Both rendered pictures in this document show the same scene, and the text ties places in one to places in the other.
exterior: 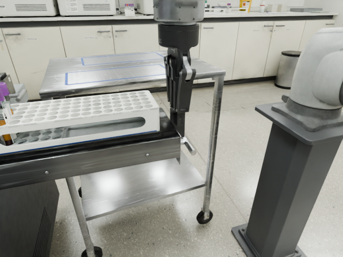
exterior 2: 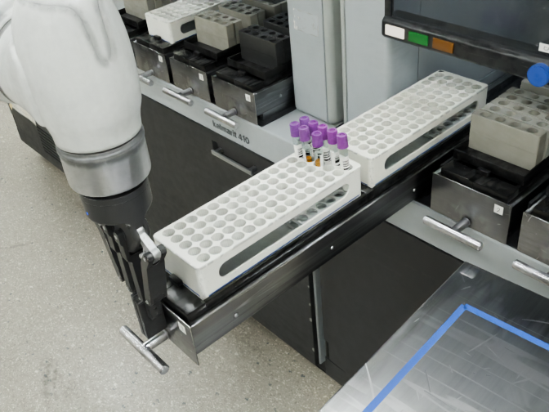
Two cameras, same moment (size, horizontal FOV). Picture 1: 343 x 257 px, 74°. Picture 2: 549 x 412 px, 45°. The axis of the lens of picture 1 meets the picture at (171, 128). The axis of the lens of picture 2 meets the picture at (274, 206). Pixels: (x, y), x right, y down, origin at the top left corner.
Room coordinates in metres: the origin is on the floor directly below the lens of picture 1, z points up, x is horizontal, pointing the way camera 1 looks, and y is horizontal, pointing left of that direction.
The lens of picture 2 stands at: (1.07, -0.08, 1.38)
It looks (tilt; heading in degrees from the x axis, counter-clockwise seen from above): 36 degrees down; 158
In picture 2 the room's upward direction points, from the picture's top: 6 degrees counter-clockwise
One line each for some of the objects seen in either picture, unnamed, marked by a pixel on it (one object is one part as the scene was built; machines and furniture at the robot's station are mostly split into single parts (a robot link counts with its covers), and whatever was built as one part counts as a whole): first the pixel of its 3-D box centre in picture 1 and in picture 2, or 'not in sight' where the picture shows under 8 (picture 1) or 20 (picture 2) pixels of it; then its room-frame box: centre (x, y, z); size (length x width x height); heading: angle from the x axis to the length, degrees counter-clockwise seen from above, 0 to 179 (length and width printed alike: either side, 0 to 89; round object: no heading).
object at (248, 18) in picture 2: not in sight; (238, 22); (-0.26, 0.42, 0.85); 0.12 x 0.02 x 0.06; 17
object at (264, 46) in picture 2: not in sight; (261, 49); (-0.10, 0.40, 0.85); 0.12 x 0.02 x 0.06; 17
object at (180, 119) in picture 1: (180, 116); not in sight; (0.43, -0.02, 0.83); 0.03 x 0.01 x 0.05; 17
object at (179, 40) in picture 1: (178, 49); (121, 212); (0.45, -0.01, 0.96); 0.08 x 0.07 x 0.09; 17
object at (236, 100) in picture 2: not in sight; (341, 44); (-0.17, 0.62, 0.78); 0.73 x 0.14 x 0.09; 107
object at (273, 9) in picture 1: (276, 7); not in sight; (3.85, -1.58, 0.95); 0.25 x 0.11 x 0.10; 103
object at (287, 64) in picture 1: (290, 69); not in sight; (3.07, -1.60, 0.23); 0.38 x 0.31 x 0.46; 17
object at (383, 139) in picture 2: not in sight; (408, 127); (0.30, 0.48, 0.83); 0.30 x 0.10 x 0.06; 107
